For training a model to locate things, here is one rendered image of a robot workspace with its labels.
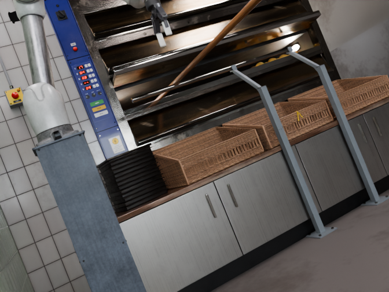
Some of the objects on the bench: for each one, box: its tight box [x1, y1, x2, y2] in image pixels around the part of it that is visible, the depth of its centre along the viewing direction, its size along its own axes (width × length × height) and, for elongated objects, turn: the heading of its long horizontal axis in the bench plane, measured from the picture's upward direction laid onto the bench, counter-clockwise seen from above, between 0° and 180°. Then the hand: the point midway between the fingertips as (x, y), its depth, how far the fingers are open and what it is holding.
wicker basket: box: [152, 126, 264, 189], centre depth 256 cm, size 49×56×28 cm
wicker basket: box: [287, 75, 389, 124], centre depth 302 cm, size 49×56×28 cm
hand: (165, 38), depth 195 cm, fingers open, 13 cm apart
